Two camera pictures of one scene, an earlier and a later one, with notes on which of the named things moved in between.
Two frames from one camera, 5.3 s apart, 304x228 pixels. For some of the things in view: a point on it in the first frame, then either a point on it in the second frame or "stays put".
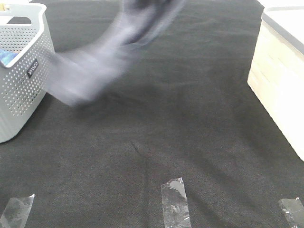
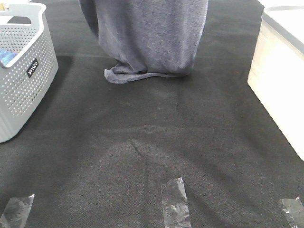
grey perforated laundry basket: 25,48 stays put
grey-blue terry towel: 80,74 -> 147,38
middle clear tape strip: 175,207 stays put
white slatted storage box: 276,73 stays put
